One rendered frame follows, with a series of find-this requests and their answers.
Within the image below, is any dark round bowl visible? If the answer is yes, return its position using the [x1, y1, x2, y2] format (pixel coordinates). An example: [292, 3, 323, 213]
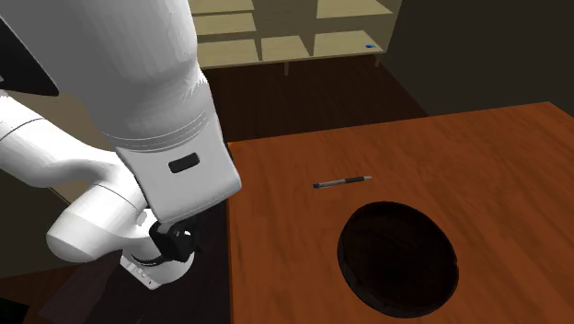
[336, 201, 460, 319]

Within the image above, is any dark robot stand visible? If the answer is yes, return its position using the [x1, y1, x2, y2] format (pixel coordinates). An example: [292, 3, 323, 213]
[39, 201, 233, 324]

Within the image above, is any brown wooden table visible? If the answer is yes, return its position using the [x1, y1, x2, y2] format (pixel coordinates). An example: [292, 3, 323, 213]
[226, 100, 574, 324]

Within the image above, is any light wooden shelf unit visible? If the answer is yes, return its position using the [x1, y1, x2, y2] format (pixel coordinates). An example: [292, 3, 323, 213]
[187, 0, 403, 76]

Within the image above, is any black and grey pen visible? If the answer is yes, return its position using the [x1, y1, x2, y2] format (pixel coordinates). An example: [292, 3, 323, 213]
[312, 175, 373, 190]

